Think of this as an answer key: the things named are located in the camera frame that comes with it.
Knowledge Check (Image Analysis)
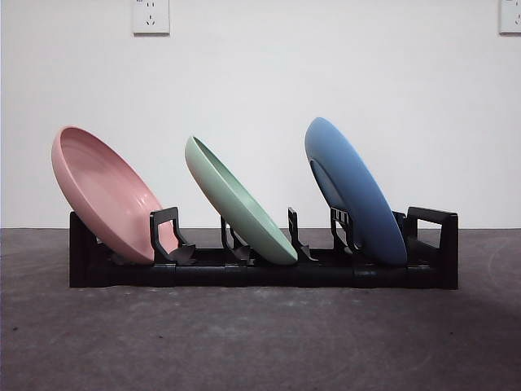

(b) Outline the green plate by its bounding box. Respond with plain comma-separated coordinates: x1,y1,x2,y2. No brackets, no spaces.
184,135,299,266

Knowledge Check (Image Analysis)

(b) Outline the blue plate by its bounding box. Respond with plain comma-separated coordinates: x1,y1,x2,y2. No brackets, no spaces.
304,116,409,270

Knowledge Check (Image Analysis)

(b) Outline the pink plate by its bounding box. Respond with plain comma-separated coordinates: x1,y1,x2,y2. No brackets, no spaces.
50,125,180,265

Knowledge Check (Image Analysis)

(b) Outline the black plastic dish rack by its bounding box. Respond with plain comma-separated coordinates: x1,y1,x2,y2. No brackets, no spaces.
68,206,460,291

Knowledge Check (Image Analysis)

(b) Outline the white wall socket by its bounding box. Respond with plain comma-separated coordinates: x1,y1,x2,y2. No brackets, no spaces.
132,0,171,37
498,0,521,37

